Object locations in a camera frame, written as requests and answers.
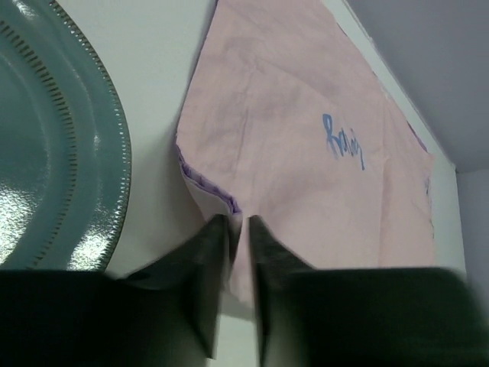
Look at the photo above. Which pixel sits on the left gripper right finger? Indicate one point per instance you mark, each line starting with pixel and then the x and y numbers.
pixel 360 317

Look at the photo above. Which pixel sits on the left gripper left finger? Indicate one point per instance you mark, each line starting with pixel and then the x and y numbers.
pixel 162 315

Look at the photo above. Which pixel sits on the teal plate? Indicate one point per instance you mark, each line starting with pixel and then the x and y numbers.
pixel 65 144

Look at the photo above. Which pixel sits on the pink cloth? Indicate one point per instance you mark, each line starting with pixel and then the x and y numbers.
pixel 285 119

